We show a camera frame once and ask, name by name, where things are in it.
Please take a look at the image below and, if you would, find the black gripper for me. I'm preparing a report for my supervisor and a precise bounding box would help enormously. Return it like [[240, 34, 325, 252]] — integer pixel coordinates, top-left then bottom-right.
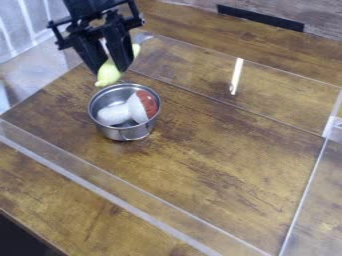
[[49, 0, 145, 74]]

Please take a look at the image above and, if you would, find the clear acrylic enclosure wall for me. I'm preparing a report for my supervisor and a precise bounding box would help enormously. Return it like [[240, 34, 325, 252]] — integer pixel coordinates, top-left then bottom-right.
[[0, 119, 272, 256]]

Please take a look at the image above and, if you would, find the green handled metal spoon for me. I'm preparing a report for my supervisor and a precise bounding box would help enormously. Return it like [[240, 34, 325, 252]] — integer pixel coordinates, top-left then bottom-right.
[[95, 32, 154, 88]]

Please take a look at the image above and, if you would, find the clear acrylic bracket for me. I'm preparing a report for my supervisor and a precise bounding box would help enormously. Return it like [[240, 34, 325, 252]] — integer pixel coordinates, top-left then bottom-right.
[[63, 48, 83, 69]]

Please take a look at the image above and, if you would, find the white red mushroom toy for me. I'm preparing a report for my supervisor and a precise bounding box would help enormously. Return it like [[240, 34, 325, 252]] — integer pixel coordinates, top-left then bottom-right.
[[97, 90, 160, 126]]

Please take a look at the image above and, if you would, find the small silver metal pot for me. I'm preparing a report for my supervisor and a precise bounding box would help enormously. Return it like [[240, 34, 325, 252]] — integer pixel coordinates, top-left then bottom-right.
[[89, 83, 162, 141]]

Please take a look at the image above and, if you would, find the black strip on table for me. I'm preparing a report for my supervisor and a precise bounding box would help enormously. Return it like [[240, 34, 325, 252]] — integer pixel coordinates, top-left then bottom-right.
[[217, 4, 305, 32]]

